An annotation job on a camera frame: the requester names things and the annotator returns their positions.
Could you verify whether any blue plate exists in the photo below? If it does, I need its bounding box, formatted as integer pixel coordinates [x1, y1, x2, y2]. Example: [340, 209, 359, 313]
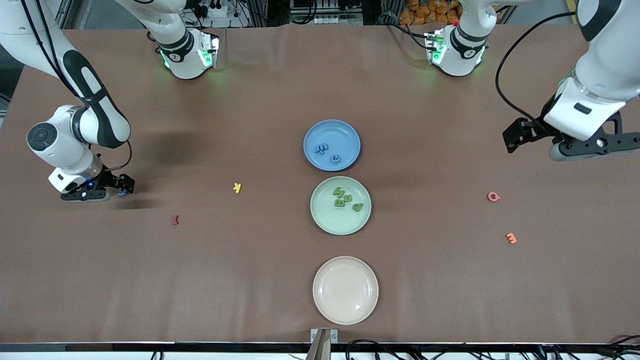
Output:
[303, 119, 362, 172]

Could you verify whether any light green plate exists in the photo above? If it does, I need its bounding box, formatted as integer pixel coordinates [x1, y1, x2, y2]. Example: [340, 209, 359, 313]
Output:
[310, 176, 373, 236]

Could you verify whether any black looped cable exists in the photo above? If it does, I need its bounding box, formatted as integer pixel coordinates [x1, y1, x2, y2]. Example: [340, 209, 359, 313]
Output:
[345, 339, 401, 360]

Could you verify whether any grey metal post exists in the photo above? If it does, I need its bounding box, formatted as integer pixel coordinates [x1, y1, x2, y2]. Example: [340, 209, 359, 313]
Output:
[305, 330, 327, 360]

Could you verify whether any brown table cover sheet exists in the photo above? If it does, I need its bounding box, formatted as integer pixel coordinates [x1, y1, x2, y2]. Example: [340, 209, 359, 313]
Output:
[0, 22, 640, 345]

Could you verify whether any dark red cable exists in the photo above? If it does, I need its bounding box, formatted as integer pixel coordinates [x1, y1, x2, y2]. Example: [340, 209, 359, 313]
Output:
[607, 334, 640, 348]

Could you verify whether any beige plate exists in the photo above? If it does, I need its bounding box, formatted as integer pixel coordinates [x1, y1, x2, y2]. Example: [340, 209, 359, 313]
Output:
[312, 256, 380, 326]

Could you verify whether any aluminium frame profile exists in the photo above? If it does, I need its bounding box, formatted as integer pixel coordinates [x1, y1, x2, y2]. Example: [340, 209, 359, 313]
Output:
[52, 0, 71, 30]

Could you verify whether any white power strip with plugs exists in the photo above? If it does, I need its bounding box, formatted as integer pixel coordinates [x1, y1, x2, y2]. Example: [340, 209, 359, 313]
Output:
[192, 0, 228, 19]

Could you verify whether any pile of orange fruit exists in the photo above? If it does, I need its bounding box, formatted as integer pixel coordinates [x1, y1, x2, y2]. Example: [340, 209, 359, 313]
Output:
[398, 0, 463, 26]

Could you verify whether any long white socket strip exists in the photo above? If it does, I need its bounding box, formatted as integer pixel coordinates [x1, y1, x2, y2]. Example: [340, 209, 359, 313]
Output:
[314, 14, 363, 25]

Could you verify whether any silver metal bracket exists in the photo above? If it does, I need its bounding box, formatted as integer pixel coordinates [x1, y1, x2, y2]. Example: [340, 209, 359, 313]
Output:
[310, 328, 339, 346]

